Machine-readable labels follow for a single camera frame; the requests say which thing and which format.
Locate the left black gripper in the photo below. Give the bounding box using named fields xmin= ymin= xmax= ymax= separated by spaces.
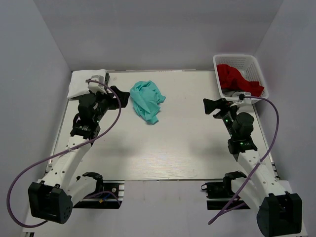
xmin=90 ymin=86 xmax=130 ymax=123

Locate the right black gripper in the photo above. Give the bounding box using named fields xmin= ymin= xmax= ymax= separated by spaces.
xmin=203 ymin=98 xmax=243 ymax=138

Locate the teal t shirt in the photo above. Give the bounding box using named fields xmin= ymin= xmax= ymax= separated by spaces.
xmin=130 ymin=80 xmax=166 ymax=125

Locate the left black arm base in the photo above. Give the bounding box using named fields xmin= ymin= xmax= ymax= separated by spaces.
xmin=65 ymin=172 xmax=124 ymax=209

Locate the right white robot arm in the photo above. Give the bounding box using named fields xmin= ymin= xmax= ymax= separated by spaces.
xmin=203 ymin=98 xmax=302 ymax=237

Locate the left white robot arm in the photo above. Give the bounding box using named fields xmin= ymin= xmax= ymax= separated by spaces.
xmin=28 ymin=86 xmax=130 ymax=224

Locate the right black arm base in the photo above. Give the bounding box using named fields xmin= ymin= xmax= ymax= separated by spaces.
xmin=201 ymin=171 xmax=246 ymax=210

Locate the grey t shirt in basket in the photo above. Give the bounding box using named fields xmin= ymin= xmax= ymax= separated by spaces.
xmin=222 ymin=89 xmax=243 ymax=98

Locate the red t shirt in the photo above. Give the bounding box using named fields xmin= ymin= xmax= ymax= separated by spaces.
xmin=217 ymin=64 xmax=264 ymax=96

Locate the folded white t shirt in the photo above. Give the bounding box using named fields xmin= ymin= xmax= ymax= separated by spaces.
xmin=67 ymin=69 xmax=107 ymax=99

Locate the white plastic basket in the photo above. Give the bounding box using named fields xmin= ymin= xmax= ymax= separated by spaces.
xmin=213 ymin=54 xmax=269 ymax=102

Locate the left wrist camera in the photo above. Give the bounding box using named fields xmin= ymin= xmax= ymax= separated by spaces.
xmin=87 ymin=75 xmax=107 ymax=94

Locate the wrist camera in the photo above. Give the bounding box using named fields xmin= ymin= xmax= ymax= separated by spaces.
xmin=231 ymin=92 xmax=251 ymax=107
xmin=87 ymin=75 xmax=107 ymax=94

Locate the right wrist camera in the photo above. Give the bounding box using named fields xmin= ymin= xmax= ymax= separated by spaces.
xmin=231 ymin=92 xmax=251 ymax=107

